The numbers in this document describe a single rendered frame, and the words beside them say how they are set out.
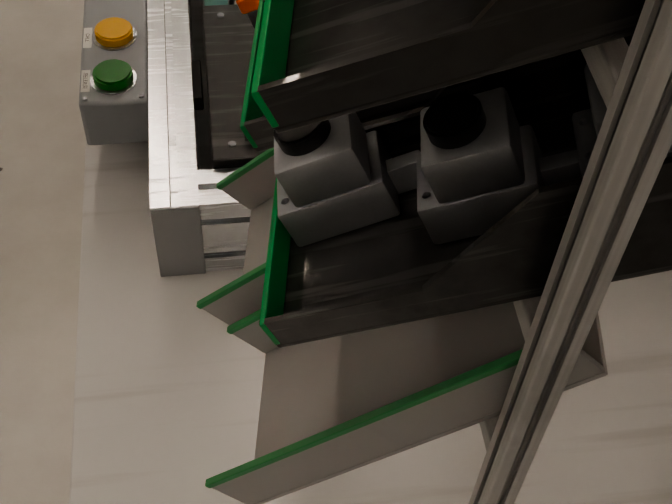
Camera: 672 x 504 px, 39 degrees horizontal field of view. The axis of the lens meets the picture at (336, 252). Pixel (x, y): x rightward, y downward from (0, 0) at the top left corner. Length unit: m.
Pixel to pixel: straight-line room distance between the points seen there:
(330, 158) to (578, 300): 0.15
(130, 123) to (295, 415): 0.44
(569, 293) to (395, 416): 0.18
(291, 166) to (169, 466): 0.41
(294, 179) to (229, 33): 0.56
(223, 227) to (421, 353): 0.34
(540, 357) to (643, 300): 0.55
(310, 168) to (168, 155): 0.44
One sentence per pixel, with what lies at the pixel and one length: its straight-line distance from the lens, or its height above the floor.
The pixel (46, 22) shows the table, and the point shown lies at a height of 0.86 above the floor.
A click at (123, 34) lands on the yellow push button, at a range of 1.06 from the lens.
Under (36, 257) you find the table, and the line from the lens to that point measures 1.01.
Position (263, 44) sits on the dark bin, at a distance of 0.41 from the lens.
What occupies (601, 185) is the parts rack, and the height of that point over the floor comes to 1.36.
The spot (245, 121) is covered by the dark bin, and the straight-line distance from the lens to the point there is 0.61.
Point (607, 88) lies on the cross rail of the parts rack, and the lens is 0.38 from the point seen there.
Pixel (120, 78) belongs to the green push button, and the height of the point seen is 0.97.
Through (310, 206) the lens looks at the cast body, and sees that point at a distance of 0.53.
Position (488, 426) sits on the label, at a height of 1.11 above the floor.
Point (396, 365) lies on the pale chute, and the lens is 0.64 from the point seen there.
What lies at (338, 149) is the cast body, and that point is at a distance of 0.50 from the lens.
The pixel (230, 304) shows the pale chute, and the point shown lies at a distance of 0.74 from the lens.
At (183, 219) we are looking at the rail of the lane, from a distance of 0.90.
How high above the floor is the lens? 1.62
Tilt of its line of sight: 51 degrees down
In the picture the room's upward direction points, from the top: 4 degrees clockwise
